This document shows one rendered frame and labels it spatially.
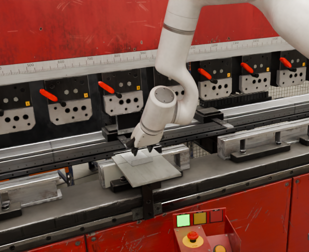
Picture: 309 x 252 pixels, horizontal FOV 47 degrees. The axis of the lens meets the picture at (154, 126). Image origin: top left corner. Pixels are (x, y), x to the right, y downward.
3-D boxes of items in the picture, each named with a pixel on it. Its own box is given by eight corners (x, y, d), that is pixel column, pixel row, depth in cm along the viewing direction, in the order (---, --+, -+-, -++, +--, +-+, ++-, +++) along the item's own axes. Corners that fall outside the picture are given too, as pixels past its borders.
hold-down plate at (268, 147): (236, 163, 157) (236, 157, 156) (230, 159, 162) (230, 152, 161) (290, 150, 167) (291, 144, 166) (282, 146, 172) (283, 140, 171)
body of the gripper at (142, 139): (161, 112, 121) (154, 130, 130) (134, 117, 117) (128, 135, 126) (170, 130, 118) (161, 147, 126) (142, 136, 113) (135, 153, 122)
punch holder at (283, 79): (279, 88, 159) (281, 50, 154) (266, 84, 166) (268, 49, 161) (305, 83, 164) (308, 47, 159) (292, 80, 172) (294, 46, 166)
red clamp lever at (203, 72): (202, 67, 137) (218, 81, 141) (197, 66, 140) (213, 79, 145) (199, 71, 137) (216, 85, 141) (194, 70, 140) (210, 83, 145)
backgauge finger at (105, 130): (117, 154, 146) (116, 142, 145) (101, 135, 169) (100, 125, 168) (144, 148, 150) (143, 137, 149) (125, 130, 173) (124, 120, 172)
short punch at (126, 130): (118, 135, 140) (116, 112, 137) (117, 134, 142) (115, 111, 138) (142, 131, 143) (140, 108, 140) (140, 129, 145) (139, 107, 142)
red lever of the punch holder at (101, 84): (101, 81, 123) (123, 95, 128) (98, 79, 127) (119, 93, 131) (98, 85, 123) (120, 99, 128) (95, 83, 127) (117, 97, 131)
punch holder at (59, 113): (51, 126, 125) (44, 80, 120) (48, 119, 133) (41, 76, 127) (93, 119, 130) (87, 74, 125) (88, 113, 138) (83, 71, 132)
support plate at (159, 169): (132, 187, 117) (132, 185, 117) (111, 158, 141) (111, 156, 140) (181, 175, 124) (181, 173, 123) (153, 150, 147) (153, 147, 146)
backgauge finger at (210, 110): (219, 133, 163) (219, 122, 161) (192, 118, 186) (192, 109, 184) (241, 128, 167) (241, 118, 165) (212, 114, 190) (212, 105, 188)
